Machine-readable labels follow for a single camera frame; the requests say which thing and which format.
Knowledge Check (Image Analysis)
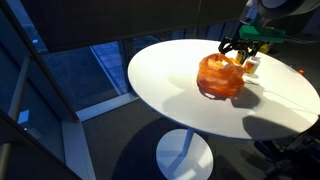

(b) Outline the orange plastic bag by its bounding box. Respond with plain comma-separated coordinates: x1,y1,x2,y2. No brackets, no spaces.
195,52,246,101

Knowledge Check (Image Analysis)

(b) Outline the white round table base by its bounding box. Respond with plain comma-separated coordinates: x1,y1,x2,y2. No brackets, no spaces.
155,128,214,180

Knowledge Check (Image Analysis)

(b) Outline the white table pole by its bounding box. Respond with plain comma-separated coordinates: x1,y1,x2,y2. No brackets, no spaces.
166,128,196,171

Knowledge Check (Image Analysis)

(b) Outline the clear bottle with white cap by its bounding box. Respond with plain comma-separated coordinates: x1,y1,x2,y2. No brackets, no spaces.
243,55,262,76

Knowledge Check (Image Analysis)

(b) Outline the small yellow object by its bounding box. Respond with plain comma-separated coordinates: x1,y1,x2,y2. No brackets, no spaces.
259,42,272,54

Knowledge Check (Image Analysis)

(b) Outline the dark equipment stand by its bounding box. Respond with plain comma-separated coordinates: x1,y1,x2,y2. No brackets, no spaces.
253,128,320,180

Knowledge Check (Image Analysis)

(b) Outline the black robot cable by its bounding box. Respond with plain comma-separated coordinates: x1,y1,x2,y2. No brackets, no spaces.
284,34,320,45

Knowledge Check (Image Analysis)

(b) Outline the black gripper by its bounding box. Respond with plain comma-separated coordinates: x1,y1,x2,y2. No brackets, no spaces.
217,35,267,66

